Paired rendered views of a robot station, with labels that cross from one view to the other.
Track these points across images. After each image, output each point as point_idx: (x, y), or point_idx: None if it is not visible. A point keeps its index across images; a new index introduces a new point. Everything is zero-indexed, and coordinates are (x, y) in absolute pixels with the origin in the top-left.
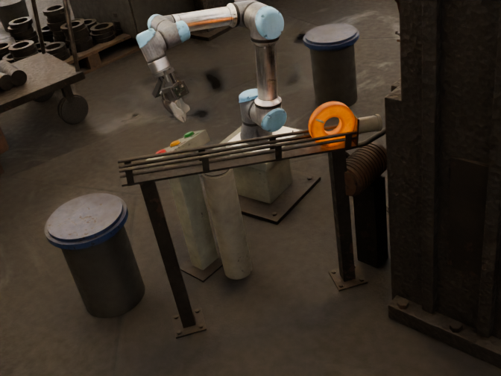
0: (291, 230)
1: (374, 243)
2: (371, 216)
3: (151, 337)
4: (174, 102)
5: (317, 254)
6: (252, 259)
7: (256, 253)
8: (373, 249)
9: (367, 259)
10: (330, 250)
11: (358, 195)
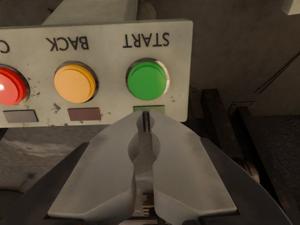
0: (222, 20)
1: (204, 117)
2: (210, 137)
3: (18, 12)
4: (159, 193)
5: (198, 63)
6: (161, 17)
7: (172, 13)
8: (203, 112)
9: (202, 99)
10: (206, 68)
11: (217, 145)
